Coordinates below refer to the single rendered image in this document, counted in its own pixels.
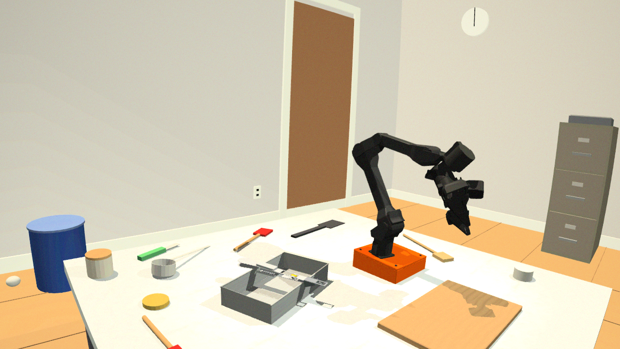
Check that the grey canister with orange lid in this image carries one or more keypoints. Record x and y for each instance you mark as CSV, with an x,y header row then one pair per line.
x,y
99,263

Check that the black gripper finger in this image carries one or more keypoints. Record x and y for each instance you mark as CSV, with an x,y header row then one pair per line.
x,y
456,222
459,208

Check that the dark grey spatula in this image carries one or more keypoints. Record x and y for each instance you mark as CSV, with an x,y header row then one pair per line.
x,y
329,224

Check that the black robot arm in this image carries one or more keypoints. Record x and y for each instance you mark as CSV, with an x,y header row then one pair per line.
x,y
390,222

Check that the yellow flat disc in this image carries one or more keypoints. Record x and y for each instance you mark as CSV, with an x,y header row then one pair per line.
x,y
155,301

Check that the grey saucepan with long handle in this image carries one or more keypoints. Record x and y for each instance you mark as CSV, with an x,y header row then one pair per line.
x,y
167,267

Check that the short grey cylinder with cream top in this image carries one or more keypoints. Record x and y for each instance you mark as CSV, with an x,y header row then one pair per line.
x,y
523,273

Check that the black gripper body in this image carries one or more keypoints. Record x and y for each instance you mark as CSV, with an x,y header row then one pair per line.
x,y
450,188

